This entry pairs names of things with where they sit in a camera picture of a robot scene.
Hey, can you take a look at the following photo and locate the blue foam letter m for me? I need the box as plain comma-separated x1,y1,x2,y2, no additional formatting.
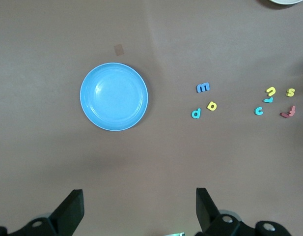
196,82,211,93

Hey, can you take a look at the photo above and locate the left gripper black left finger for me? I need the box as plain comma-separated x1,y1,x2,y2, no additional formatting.
0,188,85,236

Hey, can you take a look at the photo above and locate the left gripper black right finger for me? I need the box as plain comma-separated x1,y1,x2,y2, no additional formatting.
195,187,293,236

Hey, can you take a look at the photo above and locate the red foam letter f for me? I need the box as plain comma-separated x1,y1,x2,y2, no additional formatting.
279,105,296,119

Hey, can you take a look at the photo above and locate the blue plate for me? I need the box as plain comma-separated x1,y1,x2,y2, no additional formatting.
80,62,149,132

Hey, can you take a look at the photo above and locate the beige plate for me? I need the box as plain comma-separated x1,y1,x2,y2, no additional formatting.
268,0,303,5

